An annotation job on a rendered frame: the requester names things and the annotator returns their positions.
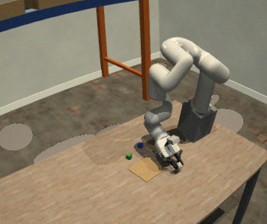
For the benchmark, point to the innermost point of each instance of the tan flat mat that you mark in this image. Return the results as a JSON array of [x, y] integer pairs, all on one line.
[[146, 169]]

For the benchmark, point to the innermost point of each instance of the green die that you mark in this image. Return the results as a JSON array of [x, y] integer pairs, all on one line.
[[128, 156]]

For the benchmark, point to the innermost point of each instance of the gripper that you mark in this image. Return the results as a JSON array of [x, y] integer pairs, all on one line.
[[168, 151]]

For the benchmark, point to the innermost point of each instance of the dark blue die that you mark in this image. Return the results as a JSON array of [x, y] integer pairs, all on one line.
[[140, 145]]

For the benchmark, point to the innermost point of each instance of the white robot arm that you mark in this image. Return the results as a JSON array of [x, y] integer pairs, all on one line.
[[161, 80]]

